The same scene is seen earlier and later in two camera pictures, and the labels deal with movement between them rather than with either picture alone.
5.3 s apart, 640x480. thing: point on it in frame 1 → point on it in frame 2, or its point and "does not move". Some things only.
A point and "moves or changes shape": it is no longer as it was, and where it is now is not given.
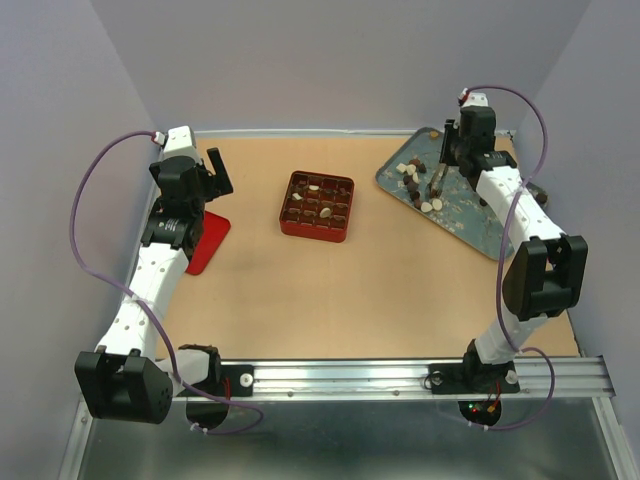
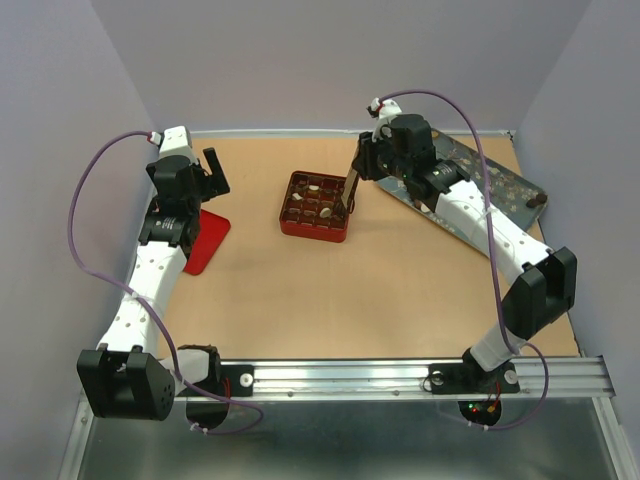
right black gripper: x=451 y=132 → x=363 y=159
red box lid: x=214 y=231 does not move
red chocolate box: x=317 y=206 does not move
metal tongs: x=434 y=187 moves or changes shape
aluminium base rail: x=356 y=378 does not move
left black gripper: x=218 y=184 does not move
